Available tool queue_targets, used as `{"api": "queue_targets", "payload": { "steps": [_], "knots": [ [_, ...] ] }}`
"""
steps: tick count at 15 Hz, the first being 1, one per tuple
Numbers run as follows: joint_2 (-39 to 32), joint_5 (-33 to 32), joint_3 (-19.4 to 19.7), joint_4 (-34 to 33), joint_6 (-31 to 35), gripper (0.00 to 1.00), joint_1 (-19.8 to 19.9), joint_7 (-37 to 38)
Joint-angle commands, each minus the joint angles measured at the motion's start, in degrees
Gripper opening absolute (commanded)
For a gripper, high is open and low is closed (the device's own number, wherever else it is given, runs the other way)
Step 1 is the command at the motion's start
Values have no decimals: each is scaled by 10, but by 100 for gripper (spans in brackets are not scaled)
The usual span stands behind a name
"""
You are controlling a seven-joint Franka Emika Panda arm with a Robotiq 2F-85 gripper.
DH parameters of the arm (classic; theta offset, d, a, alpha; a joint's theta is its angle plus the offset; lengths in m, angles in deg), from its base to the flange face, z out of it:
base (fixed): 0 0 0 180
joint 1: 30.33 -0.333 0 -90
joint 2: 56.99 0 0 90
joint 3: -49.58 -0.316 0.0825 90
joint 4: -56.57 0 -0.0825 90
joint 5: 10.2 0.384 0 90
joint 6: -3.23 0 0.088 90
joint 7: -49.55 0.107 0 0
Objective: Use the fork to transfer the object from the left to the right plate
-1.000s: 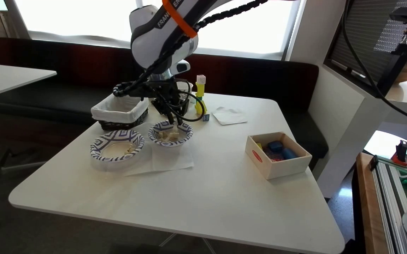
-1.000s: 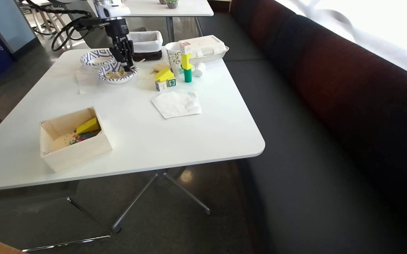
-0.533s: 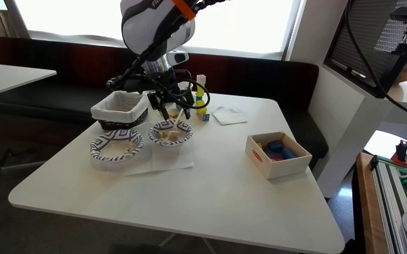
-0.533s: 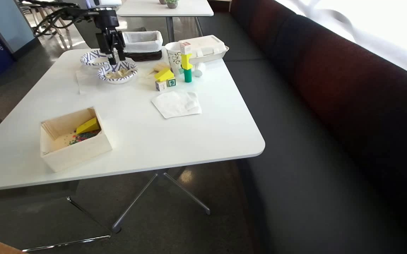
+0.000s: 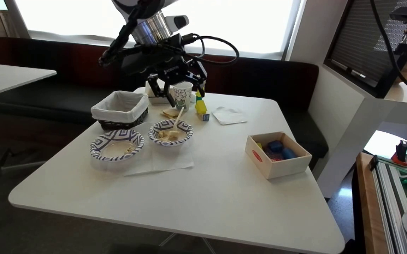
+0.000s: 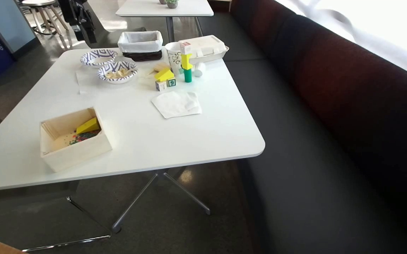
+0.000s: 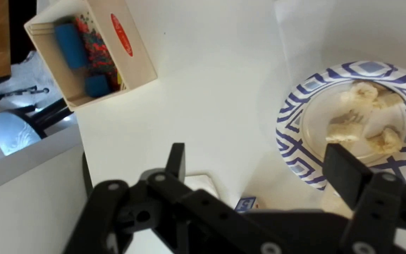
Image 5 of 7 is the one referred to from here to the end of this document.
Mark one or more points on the blue patterned paper plate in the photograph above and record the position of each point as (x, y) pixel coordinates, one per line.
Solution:
(158, 124)
(101, 141)

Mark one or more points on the white partition counter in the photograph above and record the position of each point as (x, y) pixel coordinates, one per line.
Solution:
(345, 107)

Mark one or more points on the black monitor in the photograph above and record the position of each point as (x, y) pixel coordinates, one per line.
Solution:
(359, 42)

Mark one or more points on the black basket with white liner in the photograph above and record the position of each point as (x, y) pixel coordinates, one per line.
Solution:
(118, 114)

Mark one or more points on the chrome table leg base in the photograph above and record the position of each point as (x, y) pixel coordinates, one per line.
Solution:
(166, 240)

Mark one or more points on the pale wooden box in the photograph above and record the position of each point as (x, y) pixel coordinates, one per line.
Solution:
(282, 167)

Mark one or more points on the bright window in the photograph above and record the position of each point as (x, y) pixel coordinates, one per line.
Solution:
(260, 18)

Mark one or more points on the dark upholstered bench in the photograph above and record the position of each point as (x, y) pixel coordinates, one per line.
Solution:
(48, 65)

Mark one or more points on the red and black device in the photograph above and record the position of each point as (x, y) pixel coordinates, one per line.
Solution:
(400, 153)

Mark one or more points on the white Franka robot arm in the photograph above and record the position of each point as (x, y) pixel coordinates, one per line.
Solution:
(147, 28)

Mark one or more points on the metal rail frame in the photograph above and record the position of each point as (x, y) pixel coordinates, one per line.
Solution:
(391, 198)

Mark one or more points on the small blue picture cube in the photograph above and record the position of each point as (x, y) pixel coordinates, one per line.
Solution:
(205, 117)

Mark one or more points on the blue toy block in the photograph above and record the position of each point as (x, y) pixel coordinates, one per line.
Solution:
(278, 150)

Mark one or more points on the white paper napkin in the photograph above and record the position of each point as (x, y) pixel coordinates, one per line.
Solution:
(229, 116)

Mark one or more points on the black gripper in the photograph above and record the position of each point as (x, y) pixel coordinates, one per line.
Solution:
(161, 58)

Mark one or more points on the cream plastic fork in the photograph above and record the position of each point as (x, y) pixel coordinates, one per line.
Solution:
(178, 117)

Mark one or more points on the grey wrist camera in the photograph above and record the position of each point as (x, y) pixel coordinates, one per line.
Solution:
(176, 21)

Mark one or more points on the wooden board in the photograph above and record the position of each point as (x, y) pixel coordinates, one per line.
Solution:
(367, 212)

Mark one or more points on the cream food piece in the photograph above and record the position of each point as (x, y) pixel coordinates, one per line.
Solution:
(161, 134)
(169, 134)
(128, 150)

